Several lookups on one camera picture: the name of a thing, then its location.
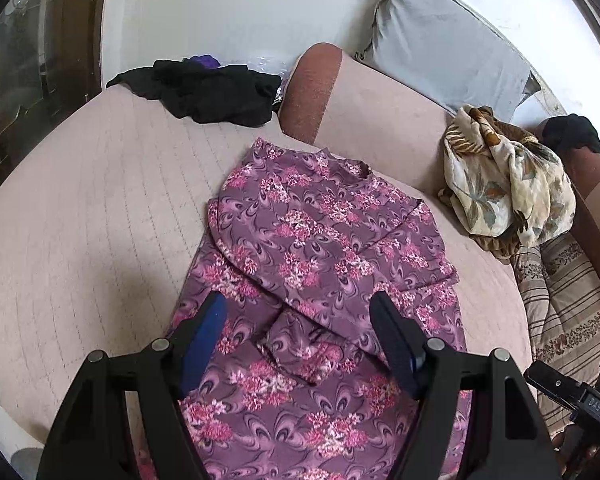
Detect beige floral blanket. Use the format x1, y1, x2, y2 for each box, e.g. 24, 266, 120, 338
438, 104, 577, 260

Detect wooden glass wardrobe door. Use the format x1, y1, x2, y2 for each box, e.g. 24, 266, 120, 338
0, 0, 104, 185

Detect pink bolster headrest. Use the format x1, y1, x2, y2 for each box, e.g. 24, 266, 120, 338
278, 42, 451, 196

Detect person's jeans legs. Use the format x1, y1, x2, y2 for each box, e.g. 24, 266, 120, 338
9, 448, 43, 480

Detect purple floral long-sleeve shirt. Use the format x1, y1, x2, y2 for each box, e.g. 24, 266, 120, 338
173, 140, 466, 479

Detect grey pillow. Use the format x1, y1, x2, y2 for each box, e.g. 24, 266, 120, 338
356, 0, 541, 120

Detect brown side armrest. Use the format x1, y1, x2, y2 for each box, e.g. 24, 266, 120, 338
560, 148, 600, 278

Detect black garment on bed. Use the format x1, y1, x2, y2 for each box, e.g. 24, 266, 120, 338
107, 58, 283, 128

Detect black cloth on armrest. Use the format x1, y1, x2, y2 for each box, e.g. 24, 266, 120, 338
542, 114, 600, 154

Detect striped beige quilt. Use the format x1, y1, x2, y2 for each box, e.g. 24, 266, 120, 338
509, 231, 600, 436

